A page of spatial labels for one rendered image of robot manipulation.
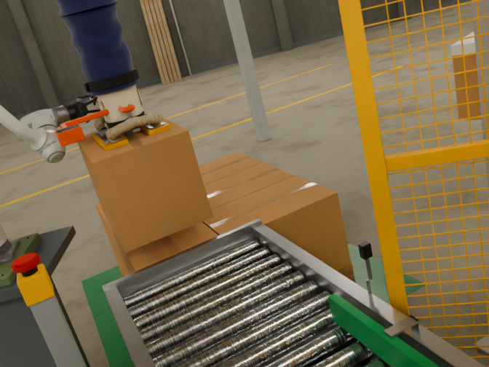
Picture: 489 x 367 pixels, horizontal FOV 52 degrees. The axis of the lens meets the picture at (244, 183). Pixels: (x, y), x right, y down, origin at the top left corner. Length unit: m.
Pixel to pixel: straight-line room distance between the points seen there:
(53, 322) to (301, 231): 1.33
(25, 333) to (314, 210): 1.34
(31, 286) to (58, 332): 0.15
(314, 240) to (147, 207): 0.83
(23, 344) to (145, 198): 0.75
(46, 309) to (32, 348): 0.91
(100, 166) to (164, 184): 0.27
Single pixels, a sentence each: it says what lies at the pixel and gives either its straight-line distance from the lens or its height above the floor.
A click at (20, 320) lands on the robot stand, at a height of 0.55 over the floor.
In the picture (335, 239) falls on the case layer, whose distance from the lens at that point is 2.52.
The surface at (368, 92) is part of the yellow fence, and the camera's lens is 1.35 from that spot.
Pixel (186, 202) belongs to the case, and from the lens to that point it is 2.13.
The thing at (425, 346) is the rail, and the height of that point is 0.59.
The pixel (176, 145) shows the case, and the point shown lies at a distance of 2.06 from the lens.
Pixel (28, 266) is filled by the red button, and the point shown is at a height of 1.03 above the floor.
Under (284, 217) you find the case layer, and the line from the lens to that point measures 2.33.
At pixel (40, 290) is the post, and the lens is 1.37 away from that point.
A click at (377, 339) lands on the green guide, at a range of 1.40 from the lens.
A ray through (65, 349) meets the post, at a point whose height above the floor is 0.78.
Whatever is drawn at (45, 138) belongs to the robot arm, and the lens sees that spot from 2.33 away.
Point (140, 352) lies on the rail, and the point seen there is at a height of 0.59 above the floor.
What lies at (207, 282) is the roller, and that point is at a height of 0.53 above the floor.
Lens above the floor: 1.50
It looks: 20 degrees down
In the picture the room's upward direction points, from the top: 15 degrees counter-clockwise
